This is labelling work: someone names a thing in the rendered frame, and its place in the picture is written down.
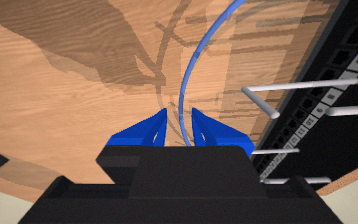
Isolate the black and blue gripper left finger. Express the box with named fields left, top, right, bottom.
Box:
left=104, top=108, right=167, bottom=147

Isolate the blue cable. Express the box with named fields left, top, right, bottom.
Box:
left=178, top=0, right=246, bottom=146

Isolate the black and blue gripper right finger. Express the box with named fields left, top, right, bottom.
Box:
left=191, top=107, right=255, bottom=157

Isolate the grey metal rack with black patch panel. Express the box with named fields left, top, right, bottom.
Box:
left=241, top=0, right=358, bottom=191

